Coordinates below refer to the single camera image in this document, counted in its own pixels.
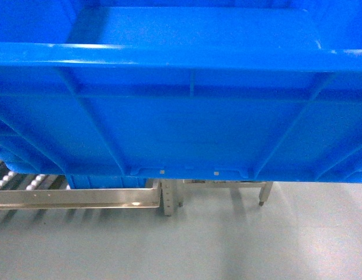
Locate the steel roller shelf frame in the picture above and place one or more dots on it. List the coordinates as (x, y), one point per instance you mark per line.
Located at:
(41, 193)

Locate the large blue plastic crate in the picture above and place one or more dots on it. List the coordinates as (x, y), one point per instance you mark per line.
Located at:
(209, 90)

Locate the steel table frame legs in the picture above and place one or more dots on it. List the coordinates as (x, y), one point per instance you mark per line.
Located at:
(227, 186)

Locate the blue crate under shelf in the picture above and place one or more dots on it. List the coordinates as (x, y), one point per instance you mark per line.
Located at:
(104, 182)

